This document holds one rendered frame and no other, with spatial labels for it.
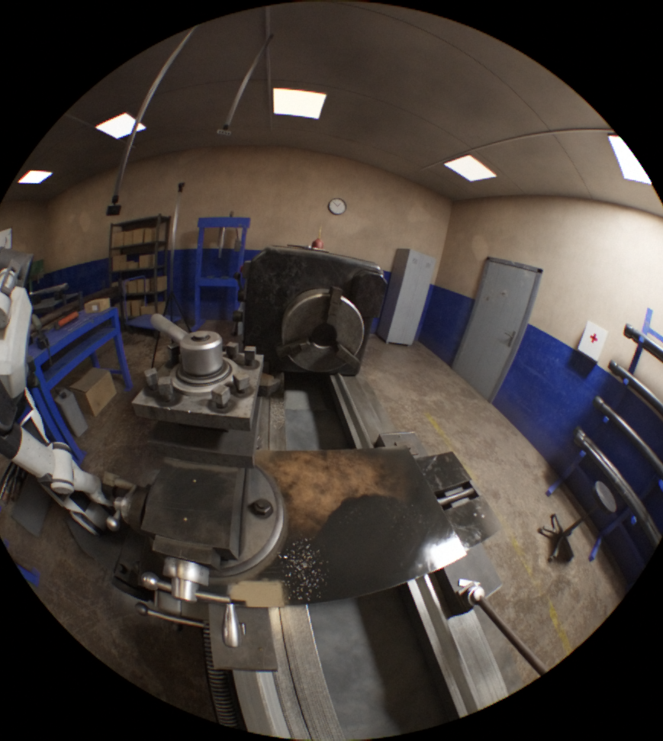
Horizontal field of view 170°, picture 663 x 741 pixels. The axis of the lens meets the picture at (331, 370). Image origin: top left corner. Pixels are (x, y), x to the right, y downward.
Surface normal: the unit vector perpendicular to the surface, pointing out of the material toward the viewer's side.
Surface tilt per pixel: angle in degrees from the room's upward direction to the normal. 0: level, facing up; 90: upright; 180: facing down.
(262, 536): 0
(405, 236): 90
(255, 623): 0
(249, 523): 0
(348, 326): 90
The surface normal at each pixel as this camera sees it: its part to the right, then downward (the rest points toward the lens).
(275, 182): 0.19, 0.49
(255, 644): 0.18, -0.87
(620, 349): -0.96, -0.06
